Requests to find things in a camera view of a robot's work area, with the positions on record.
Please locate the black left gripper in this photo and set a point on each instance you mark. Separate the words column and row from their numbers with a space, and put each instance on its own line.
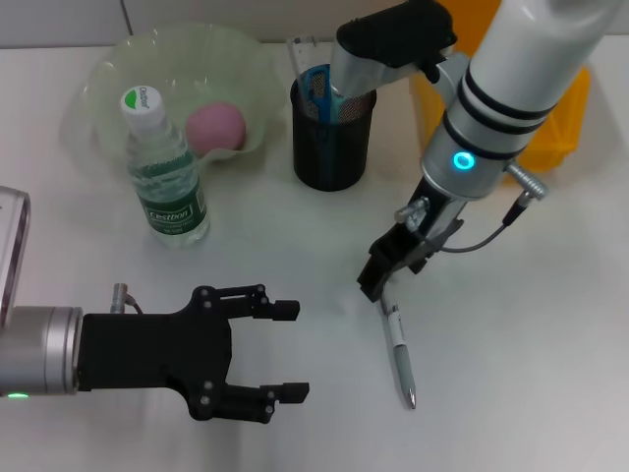
column 152, row 349

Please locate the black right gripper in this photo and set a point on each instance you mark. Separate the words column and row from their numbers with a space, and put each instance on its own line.
column 440, row 216

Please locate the grey white ballpoint pen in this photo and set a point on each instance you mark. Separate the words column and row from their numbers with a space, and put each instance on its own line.
column 400, row 354

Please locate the black mesh pen holder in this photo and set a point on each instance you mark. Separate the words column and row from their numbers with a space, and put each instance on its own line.
column 314, row 162

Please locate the blue scissors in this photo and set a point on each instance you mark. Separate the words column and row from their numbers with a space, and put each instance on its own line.
column 322, row 110

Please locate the clear water bottle green label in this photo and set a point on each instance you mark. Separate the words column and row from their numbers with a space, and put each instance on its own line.
column 172, row 206

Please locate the pink toy peach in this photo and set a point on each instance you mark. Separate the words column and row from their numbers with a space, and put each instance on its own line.
column 216, row 125

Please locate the clear plastic ruler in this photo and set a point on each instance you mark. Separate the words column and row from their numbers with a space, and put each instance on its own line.
column 302, row 54

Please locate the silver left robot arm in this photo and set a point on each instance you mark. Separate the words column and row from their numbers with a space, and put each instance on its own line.
column 39, row 349

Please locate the translucent green wavy fruit plate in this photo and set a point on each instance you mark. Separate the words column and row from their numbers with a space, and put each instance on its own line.
column 206, row 54

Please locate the yellow plastic bin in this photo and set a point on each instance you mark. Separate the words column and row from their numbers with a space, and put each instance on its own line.
column 560, row 128

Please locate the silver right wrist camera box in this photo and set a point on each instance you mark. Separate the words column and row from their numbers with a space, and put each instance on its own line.
column 393, row 29

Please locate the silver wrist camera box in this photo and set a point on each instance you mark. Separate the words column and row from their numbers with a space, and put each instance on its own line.
column 393, row 29
column 10, row 255

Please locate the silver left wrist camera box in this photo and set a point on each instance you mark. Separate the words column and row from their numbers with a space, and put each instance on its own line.
column 10, row 255

